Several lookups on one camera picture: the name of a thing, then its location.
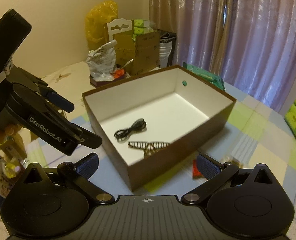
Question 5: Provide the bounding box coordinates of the leopard print hair band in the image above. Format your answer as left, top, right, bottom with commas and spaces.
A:
127, 141, 170, 158

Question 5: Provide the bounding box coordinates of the checkered tablecloth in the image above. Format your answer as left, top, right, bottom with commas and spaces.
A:
25, 80, 296, 226

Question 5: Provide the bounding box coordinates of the brown box white interior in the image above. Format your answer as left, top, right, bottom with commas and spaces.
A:
82, 66, 236, 190

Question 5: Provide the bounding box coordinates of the cardboard boxes pile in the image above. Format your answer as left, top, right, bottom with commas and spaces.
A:
107, 18, 160, 76

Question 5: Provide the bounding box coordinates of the red snack packet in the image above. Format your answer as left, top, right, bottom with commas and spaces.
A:
192, 159, 204, 179

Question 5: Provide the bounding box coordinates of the white crumpled plastic bag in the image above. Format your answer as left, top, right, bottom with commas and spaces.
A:
86, 40, 118, 74

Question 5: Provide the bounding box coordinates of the dark brown octagonal tray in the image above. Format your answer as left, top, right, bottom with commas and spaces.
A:
89, 69, 127, 88

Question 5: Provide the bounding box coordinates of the purple curtain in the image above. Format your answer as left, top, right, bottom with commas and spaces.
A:
149, 0, 296, 111

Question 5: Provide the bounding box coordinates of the yellow plastic bag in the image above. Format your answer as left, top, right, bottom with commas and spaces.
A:
85, 0, 118, 50

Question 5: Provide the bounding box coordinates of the person left hand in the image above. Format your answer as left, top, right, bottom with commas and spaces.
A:
0, 122, 22, 151

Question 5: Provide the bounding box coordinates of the black cable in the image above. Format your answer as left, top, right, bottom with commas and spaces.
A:
114, 118, 148, 141

